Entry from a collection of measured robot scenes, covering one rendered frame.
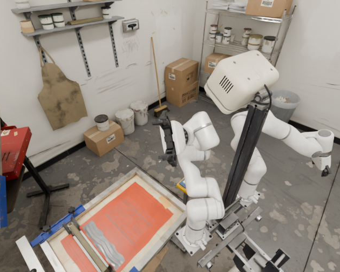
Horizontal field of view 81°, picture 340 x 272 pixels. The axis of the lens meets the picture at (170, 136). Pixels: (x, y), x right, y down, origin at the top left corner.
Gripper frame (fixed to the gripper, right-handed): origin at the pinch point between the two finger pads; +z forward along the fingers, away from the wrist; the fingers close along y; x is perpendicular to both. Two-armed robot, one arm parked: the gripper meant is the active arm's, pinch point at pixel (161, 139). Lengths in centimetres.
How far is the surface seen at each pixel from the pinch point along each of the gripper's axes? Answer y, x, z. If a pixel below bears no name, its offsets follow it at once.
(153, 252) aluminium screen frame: 63, 38, -55
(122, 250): 61, 58, -53
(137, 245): 61, 50, -58
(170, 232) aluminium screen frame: 58, 31, -67
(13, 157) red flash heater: -7, 149, -60
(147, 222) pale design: 52, 47, -70
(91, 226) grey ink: 48, 81, -56
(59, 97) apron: -79, 190, -153
